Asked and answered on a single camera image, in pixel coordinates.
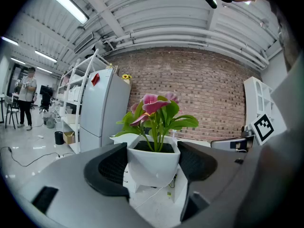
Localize red paper fridge decoration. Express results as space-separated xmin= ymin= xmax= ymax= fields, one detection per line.
xmin=91 ymin=72 xmax=101 ymax=87

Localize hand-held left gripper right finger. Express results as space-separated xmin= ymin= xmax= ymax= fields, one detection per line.
xmin=175 ymin=141 xmax=254 ymax=228

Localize ceiling air vent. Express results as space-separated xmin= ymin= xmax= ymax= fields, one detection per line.
xmin=73 ymin=32 xmax=95 ymax=55

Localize cardboard box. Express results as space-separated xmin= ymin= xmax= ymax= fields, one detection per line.
xmin=62 ymin=131 xmax=76 ymax=145

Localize black frame chair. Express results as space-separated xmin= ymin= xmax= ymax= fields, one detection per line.
xmin=4 ymin=95 xmax=20 ymax=130

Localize white cabinet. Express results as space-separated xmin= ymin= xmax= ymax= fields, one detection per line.
xmin=243 ymin=76 xmax=277 ymax=128

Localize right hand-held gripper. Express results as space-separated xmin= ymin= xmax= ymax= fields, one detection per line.
xmin=210 ymin=113 xmax=287 ymax=153

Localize white ceiling pipe run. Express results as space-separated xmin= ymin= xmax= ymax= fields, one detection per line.
xmin=102 ymin=26 xmax=270 ymax=70

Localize black trash bin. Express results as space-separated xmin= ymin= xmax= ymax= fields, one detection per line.
xmin=54 ymin=131 xmax=65 ymax=145

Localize black floor cable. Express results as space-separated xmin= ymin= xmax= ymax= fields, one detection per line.
xmin=0 ymin=146 xmax=75 ymax=168

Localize pink flowers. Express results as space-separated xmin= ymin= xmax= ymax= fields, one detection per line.
xmin=115 ymin=91 xmax=200 ymax=188

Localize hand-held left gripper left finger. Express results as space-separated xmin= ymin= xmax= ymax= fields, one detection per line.
xmin=14 ymin=142 xmax=155 ymax=228

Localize person's t-shirt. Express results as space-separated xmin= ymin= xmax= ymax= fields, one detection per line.
xmin=247 ymin=53 xmax=304 ymax=228

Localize grey refrigerator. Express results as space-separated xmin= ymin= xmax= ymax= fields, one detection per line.
xmin=79 ymin=67 xmax=132 ymax=153

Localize black office chair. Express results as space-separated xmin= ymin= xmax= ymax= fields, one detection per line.
xmin=38 ymin=85 xmax=54 ymax=114

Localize white shelf rack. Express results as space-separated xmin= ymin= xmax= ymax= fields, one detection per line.
xmin=56 ymin=48 xmax=114 ymax=154

